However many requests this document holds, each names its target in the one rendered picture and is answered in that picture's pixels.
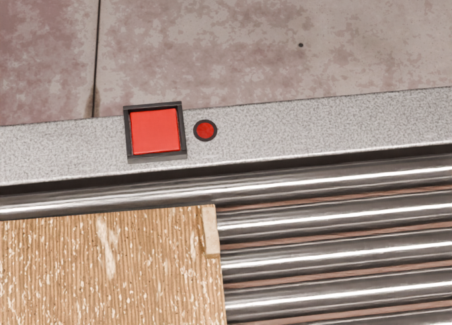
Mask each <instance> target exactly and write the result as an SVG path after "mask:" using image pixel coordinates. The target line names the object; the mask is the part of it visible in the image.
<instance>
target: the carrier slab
mask: <svg viewBox="0 0 452 325"><path fill-rule="evenodd" d="M203 207H213V208H214V210H215V205H199V206H189V207H173V208H164V209H147V210H139V211H123V212H113V213H97V214H89V215H72V216H63V217H47V218H37V219H21V220H13V221H0V325H227V319H226V311H225V298H224V290H223V278H222V270H221V257H220V255H219V257H218V258H215V259H206V258H205V253H204V241H203V232H202V213H201V211H202V208H203ZM215 218H216V222H217V217H216V210H215Z"/></svg>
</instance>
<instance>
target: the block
mask: <svg viewBox="0 0 452 325"><path fill-rule="evenodd" d="M201 213H202V232H203V241H204V253H205V258H206V259H215V258H218V257H219V255H220V242H219V234H218V230H217V222H216V218H215V210H214V208H213V207H203V208H202V211H201Z"/></svg>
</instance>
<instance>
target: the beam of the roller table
mask: <svg viewBox="0 0 452 325"><path fill-rule="evenodd" d="M183 117H184V129H185V136H186V147H187V154H188V158H187V159H180V160H172V161H159V162H151V163H143V164H129V165H128V162H127V155H126V139H125V131H124V115H117V116H102V117H94V118H79V119H71V120H57V121H48V122H34V123H26V124H11V125H3V126H0V195H6V194H20V193H28V192H42V191H49V190H62V189H70V188H84V187H91V186H105V185H113V184H126V183H133V182H147V181H155V180H169V179H176V178H189V177H197V176H211V175H218V174H232V173H239V172H253V171H260V170H274V169H281V168H295V167H303V166H316V165H324V164H337V163H345V162H352V161H366V160H374V159H387V158H395V157H408V156H416V155H430V154H437V153H451V152H452V85H451V86H443V87H428V88H420V89H406V90H398V91H390V92H375V93H367V94H353V95H344V96H330V97H322V98H307V99H299V100H284V101H276V102H261V103H253V104H238V105H230V106H216V107H208V108H193V109H185V110H183ZM204 119H207V120H211V121H212V122H214V123H215V124H216V126H217V136H216V137H215V138H214V139H213V140H212V141H208V142H203V141H199V140H198V139H197V138H196V137H195V136H194V134H193V127H194V125H195V124H196V123H197V122H198V121H199V120H204Z"/></svg>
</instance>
